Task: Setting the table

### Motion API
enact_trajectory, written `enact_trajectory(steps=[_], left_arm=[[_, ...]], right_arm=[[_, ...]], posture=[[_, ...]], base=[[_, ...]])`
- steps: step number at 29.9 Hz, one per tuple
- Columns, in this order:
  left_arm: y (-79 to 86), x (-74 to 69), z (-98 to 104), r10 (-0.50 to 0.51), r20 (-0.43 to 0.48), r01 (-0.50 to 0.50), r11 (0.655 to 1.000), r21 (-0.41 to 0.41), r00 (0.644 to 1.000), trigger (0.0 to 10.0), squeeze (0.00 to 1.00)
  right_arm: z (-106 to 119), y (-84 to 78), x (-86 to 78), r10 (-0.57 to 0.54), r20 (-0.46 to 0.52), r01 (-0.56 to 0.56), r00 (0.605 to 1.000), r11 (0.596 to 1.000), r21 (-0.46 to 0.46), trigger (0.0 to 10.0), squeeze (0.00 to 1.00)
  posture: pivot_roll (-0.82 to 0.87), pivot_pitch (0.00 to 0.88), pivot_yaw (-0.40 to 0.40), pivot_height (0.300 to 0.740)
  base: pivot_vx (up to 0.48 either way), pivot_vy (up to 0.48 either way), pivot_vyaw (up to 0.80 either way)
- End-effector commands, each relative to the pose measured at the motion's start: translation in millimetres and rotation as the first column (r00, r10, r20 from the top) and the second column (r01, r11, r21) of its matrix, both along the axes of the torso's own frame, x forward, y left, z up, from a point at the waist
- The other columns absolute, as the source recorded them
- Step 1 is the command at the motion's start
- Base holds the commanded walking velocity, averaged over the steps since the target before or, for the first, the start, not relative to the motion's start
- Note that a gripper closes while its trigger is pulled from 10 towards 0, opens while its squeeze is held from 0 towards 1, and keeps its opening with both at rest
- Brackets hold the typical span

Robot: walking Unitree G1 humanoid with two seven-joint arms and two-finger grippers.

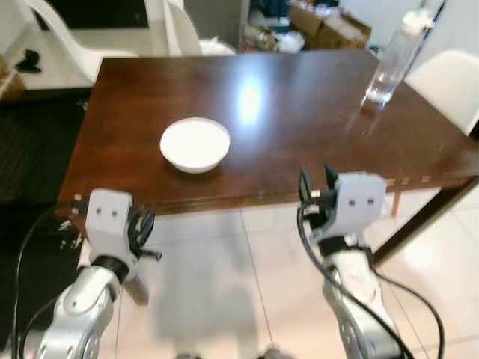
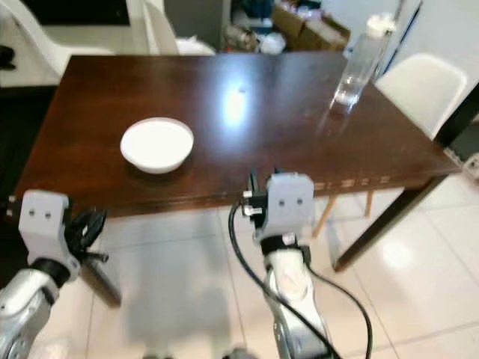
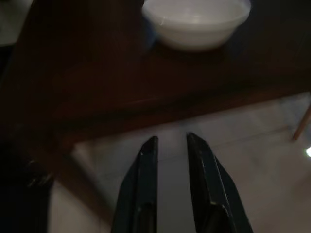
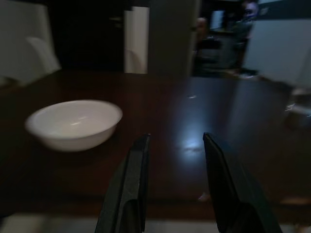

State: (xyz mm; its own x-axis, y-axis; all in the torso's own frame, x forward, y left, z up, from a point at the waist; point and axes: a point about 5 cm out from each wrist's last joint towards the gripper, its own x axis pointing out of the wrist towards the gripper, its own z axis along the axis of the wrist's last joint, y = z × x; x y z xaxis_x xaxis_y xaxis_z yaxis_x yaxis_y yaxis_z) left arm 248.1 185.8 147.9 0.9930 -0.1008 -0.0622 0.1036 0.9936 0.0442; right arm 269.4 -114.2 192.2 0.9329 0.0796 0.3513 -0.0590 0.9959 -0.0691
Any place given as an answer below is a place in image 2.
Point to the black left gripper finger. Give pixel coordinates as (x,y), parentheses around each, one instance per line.
(81,222)
(97,226)

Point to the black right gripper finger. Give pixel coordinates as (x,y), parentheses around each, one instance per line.
(254,185)
(276,173)

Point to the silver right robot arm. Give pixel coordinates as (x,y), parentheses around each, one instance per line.
(292,299)

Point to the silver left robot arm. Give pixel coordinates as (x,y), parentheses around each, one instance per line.
(30,307)

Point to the dark brown wooden table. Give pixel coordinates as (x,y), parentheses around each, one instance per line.
(277,97)

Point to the dark floor rug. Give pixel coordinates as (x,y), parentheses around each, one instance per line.
(11,149)

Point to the white ceramic bowl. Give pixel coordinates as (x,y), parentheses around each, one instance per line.
(157,143)

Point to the clear plastic water bottle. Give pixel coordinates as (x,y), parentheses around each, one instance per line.
(363,63)

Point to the brown cardboard box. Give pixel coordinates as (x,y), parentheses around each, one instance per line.
(310,30)

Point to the grey robot right foot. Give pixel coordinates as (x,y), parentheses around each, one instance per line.
(241,354)

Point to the white shell chair wooden legs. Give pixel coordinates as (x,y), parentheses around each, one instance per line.
(421,90)

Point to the white plastic armchair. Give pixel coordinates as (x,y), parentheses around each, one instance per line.
(165,34)
(45,41)

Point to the small black floor object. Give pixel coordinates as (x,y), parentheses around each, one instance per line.
(7,57)

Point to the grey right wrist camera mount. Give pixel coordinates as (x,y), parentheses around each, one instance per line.
(292,202)

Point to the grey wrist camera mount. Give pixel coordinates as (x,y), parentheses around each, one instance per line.
(45,224)
(292,202)

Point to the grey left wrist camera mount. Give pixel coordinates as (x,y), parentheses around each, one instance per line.
(45,224)

